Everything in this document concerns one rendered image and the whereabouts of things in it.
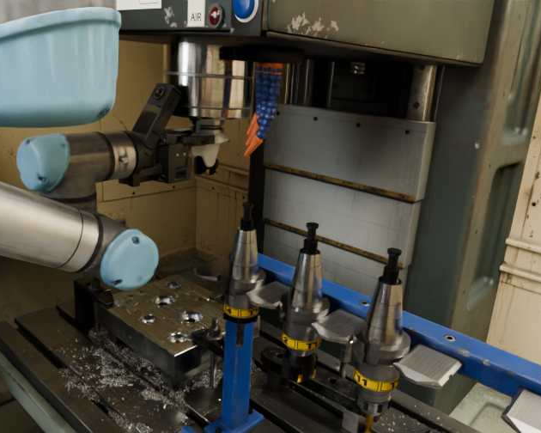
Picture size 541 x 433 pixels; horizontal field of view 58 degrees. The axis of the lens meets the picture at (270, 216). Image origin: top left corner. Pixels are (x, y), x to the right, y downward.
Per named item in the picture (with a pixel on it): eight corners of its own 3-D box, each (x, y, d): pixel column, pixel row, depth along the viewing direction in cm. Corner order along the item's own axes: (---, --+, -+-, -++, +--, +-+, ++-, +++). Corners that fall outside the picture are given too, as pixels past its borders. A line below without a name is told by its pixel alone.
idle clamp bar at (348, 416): (372, 443, 83) (377, 411, 81) (254, 381, 98) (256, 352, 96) (384, 427, 87) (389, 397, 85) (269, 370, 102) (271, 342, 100)
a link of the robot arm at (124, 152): (83, 128, 74) (118, 135, 69) (109, 126, 78) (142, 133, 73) (85, 176, 76) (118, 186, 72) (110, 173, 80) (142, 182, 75)
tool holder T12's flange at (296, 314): (337, 322, 62) (339, 304, 61) (303, 336, 58) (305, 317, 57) (303, 302, 66) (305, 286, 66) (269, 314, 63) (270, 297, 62)
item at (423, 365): (435, 396, 47) (436, 388, 47) (386, 372, 51) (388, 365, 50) (462, 368, 52) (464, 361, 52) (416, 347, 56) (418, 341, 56)
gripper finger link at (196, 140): (204, 142, 88) (161, 143, 83) (204, 132, 88) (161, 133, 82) (219, 146, 85) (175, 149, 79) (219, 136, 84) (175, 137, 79)
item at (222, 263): (210, 284, 68) (211, 279, 68) (187, 272, 71) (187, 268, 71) (246, 271, 73) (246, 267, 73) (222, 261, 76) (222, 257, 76)
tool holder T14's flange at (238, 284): (272, 289, 70) (274, 273, 69) (247, 304, 65) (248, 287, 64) (238, 277, 73) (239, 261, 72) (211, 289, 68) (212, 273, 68)
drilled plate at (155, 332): (174, 379, 90) (174, 356, 89) (94, 320, 108) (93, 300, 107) (258, 336, 107) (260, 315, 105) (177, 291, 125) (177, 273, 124)
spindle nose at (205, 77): (267, 118, 92) (271, 51, 88) (212, 122, 79) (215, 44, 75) (203, 109, 100) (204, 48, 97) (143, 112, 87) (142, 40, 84)
